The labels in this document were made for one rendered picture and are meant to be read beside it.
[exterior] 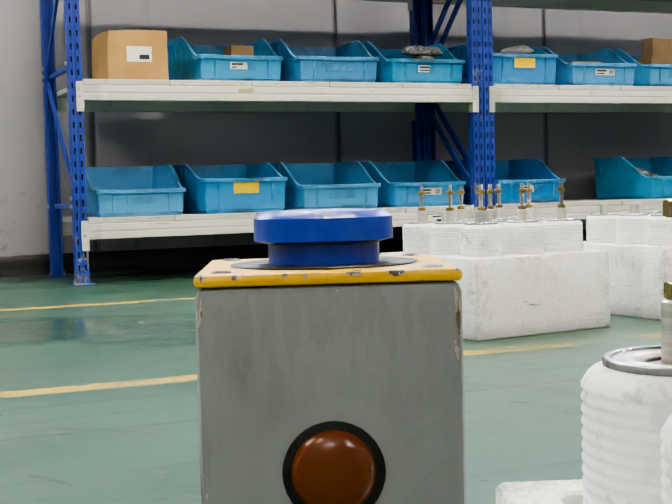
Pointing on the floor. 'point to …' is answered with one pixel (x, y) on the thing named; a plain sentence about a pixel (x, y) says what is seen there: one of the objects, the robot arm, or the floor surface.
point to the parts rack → (321, 99)
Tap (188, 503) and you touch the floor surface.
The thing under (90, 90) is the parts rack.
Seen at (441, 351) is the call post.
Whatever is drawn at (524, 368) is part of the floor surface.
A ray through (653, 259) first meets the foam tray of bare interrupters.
